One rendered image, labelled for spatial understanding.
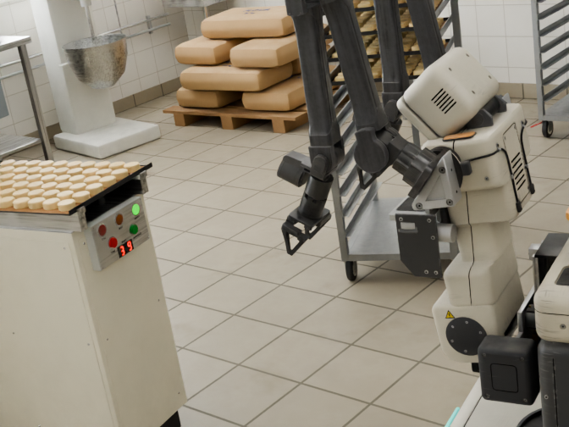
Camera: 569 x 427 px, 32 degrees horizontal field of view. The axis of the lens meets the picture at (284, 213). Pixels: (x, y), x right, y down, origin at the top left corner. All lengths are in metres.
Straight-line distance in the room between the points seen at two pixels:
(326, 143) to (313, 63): 0.18
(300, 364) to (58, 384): 0.92
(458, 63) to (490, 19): 4.28
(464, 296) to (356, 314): 1.57
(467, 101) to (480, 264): 0.41
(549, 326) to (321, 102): 0.69
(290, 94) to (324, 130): 4.28
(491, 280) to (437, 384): 1.10
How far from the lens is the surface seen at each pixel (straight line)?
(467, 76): 2.30
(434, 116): 2.26
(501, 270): 2.45
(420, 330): 3.77
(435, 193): 2.17
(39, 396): 3.30
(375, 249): 4.13
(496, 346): 2.35
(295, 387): 3.52
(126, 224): 2.99
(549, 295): 2.17
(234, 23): 6.80
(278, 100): 6.51
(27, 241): 2.99
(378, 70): 3.93
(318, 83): 2.20
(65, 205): 2.84
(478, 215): 2.34
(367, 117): 2.17
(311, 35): 2.18
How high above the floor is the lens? 1.77
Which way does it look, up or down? 20 degrees down
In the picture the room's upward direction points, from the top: 9 degrees counter-clockwise
